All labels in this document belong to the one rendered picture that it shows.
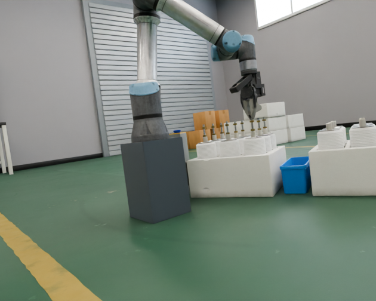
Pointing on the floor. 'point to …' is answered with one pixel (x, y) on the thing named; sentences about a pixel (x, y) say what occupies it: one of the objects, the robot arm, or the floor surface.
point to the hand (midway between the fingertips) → (250, 116)
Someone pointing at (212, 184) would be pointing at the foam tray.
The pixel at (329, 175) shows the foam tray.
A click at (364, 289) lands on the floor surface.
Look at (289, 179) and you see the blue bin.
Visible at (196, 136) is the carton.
